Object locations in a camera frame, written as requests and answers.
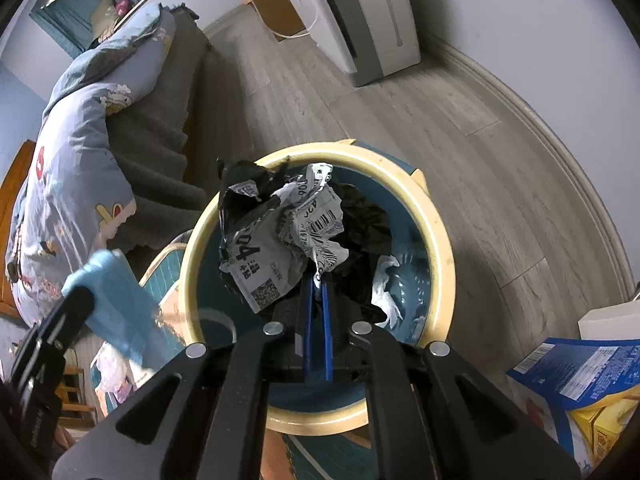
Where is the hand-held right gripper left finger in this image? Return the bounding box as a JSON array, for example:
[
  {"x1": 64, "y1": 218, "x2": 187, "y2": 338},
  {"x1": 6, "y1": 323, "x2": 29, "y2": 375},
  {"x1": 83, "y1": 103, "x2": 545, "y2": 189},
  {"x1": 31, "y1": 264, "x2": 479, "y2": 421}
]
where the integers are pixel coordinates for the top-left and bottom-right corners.
[{"x1": 52, "y1": 266, "x2": 321, "y2": 480}]

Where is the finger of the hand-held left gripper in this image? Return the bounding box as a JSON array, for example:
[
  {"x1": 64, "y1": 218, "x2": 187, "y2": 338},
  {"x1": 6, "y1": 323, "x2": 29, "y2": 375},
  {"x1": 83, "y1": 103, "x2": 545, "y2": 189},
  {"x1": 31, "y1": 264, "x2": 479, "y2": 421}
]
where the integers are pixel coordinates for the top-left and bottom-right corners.
[{"x1": 10, "y1": 284, "x2": 96, "y2": 393}]

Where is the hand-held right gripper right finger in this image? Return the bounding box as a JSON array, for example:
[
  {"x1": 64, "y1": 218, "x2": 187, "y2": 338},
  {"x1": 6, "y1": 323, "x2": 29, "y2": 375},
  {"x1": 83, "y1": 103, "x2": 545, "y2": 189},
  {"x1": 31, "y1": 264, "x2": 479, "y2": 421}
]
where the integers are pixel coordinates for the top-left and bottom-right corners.
[{"x1": 320, "y1": 275, "x2": 583, "y2": 480}]

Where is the pink snack wrapper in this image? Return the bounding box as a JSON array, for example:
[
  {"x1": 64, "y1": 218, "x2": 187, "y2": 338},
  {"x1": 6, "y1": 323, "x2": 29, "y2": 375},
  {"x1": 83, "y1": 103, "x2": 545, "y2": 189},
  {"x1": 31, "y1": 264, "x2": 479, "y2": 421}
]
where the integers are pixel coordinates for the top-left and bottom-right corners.
[{"x1": 97, "y1": 345, "x2": 151, "y2": 406}]

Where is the courier bag with labels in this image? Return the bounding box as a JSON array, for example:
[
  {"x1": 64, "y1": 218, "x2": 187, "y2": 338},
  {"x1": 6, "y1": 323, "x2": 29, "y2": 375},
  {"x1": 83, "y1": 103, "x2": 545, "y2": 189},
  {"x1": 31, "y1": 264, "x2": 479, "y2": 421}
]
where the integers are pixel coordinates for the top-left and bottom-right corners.
[{"x1": 217, "y1": 159, "x2": 351, "y2": 315}]

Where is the blue bin with yellow rim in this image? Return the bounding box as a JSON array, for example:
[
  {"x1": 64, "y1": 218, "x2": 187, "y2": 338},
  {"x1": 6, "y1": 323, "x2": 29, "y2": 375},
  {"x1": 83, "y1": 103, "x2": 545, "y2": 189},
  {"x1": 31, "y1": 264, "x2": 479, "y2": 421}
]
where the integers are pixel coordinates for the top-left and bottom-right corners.
[{"x1": 177, "y1": 139, "x2": 457, "y2": 436}]

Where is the wooden chair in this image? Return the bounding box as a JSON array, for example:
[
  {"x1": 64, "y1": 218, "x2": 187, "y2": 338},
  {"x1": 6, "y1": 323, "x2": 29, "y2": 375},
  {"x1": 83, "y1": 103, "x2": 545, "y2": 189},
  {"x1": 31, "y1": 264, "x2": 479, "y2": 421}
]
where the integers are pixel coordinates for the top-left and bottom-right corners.
[{"x1": 55, "y1": 350, "x2": 101, "y2": 428}]

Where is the crumpled white tissue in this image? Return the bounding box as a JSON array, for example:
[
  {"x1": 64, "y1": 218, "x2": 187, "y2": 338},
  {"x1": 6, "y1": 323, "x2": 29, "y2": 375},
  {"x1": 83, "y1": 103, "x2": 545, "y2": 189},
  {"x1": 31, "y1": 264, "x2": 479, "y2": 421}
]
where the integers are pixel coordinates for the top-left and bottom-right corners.
[{"x1": 371, "y1": 255, "x2": 402, "y2": 328}]

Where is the black plastic bag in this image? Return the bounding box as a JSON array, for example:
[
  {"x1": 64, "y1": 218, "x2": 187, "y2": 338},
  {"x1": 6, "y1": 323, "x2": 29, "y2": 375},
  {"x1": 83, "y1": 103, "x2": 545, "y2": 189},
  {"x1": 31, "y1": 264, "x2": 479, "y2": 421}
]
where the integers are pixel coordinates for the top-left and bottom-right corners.
[{"x1": 334, "y1": 184, "x2": 397, "y2": 322}]

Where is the wooden headboard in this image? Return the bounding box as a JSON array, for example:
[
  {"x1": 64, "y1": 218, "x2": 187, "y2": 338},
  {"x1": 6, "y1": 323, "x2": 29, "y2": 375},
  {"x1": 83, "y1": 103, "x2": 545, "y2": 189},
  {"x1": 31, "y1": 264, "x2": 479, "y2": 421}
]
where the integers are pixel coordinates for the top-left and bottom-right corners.
[{"x1": 0, "y1": 140, "x2": 38, "y2": 318}]

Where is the blue printed quilt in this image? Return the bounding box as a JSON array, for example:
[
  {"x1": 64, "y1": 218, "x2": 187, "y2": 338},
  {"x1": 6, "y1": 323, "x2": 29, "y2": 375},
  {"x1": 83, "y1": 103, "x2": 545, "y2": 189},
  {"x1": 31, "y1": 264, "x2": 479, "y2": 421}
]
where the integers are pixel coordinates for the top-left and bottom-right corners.
[{"x1": 5, "y1": 2, "x2": 178, "y2": 331}]

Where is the bed with grey cover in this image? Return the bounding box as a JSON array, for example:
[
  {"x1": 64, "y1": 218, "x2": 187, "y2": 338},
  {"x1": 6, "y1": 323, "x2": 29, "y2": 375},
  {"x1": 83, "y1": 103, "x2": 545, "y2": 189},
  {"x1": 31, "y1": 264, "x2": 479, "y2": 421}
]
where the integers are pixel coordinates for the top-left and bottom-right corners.
[{"x1": 107, "y1": 7, "x2": 222, "y2": 261}]

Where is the blue carton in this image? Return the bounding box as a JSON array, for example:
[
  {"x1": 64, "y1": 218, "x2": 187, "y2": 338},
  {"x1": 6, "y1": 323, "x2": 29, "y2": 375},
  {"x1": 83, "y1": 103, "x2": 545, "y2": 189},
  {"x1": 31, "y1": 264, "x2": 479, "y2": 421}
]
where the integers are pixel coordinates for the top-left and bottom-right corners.
[{"x1": 506, "y1": 337, "x2": 640, "y2": 461}]

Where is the plain white box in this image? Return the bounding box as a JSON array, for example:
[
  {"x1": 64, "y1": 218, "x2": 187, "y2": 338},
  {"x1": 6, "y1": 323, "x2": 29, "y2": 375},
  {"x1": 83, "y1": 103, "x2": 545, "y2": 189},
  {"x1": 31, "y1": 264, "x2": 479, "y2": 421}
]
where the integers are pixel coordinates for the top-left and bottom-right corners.
[{"x1": 577, "y1": 300, "x2": 640, "y2": 341}]

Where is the yellow carton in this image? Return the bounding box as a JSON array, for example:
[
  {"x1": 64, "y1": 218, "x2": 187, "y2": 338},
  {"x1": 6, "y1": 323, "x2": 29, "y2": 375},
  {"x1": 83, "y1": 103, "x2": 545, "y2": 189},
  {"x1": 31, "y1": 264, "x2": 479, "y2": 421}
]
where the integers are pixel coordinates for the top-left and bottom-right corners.
[{"x1": 567, "y1": 395, "x2": 640, "y2": 476}]

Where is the white standing air conditioner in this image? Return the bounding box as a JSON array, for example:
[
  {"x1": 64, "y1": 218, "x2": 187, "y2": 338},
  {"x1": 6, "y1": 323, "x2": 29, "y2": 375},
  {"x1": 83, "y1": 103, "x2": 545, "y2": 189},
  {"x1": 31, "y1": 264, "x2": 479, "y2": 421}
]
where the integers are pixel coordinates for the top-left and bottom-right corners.
[{"x1": 262, "y1": 0, "x2": 422, "y2": 88}]

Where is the teal curtain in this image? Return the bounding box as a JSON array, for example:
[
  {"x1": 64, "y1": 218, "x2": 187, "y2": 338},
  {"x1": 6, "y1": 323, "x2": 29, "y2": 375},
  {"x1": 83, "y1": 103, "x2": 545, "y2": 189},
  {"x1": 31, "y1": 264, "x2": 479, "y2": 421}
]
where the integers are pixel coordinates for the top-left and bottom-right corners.
[{"x1": 30, "y1": 0, "x2": 173, "y2": 56}]

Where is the cardboard box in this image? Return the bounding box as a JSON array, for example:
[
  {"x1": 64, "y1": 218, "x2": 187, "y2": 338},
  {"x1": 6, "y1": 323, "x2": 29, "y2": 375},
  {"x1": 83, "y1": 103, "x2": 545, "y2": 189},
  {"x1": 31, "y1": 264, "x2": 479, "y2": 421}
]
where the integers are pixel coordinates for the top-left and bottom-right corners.
[{"x1": 223, "y1": 0, "x2": 307, "y2": 43}]

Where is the white cable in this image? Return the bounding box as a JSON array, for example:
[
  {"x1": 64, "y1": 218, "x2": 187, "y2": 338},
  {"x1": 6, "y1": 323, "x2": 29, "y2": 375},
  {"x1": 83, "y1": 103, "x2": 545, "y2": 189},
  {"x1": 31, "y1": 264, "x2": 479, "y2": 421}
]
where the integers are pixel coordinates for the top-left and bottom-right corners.
[{"x1": 245, "y1": 0, "x2": 321, "y2": 43}]

